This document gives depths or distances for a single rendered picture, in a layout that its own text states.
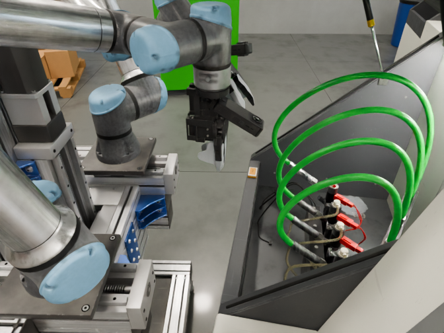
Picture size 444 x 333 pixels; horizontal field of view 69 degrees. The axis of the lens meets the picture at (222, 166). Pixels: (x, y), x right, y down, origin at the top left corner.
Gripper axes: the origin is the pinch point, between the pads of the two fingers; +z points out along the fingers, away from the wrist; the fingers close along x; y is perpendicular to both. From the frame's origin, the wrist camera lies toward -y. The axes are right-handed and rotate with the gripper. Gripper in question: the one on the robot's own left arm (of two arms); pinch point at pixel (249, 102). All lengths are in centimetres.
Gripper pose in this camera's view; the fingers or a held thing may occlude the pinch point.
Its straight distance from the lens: 86.5
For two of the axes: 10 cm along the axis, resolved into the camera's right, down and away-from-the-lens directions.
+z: 5.7, 8.2, 0.7
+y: -7.3, 4.6, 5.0
